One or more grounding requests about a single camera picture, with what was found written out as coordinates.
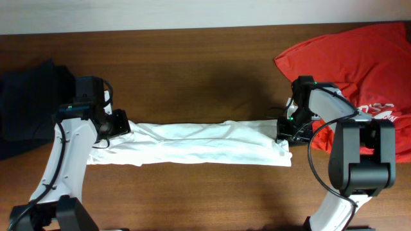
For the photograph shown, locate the red t-shirt with white print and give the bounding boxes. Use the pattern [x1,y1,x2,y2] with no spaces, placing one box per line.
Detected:
[274,22,410,163]

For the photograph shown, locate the white t-shirt with green print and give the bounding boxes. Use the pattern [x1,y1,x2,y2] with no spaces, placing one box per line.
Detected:
[87,119,292,167]

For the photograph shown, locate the folded black garment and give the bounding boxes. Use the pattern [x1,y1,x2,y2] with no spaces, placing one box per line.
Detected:
[1,60,75,160]

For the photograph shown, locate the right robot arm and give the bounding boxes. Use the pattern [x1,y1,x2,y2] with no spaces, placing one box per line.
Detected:
[277,76,396,231]

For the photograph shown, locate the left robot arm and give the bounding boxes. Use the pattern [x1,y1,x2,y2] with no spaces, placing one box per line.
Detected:
[8,76,131,231]

